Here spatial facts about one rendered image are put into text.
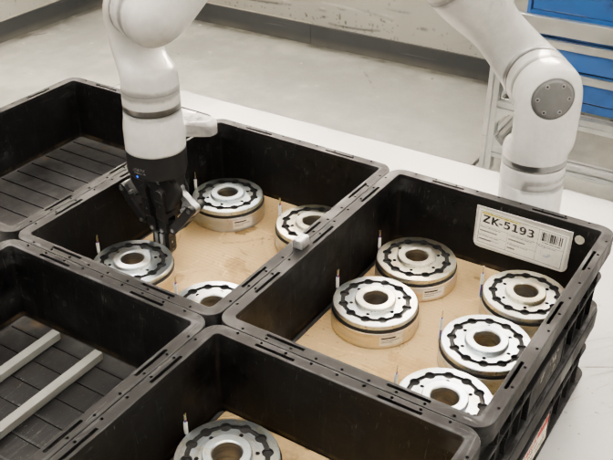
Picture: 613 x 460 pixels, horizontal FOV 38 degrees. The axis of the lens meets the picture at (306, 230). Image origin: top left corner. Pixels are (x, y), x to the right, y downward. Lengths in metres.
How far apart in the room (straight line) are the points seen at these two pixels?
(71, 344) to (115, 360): 0.06
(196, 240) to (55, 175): 0.31
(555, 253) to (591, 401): 0.20
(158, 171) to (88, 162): 0.39
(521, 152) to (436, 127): 2.27
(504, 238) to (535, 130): 0.18
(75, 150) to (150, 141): 0.45
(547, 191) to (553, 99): 0.14
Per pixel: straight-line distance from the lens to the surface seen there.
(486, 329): 1.02
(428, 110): 3.67
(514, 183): 1.30
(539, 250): 1.14
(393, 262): 1.12
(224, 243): 1.22
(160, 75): 1.04
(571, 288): 0.99
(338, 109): 3.65
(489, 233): 1.16
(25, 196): 1.39
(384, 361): 1.01
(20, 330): 1.11
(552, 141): 1.26
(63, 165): 1.46
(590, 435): 1.16
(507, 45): 1.26
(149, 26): 1.00
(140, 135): 1.07
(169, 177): 1.09
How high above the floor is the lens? 1.48
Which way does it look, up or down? 32 degrees down
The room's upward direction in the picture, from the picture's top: straight up
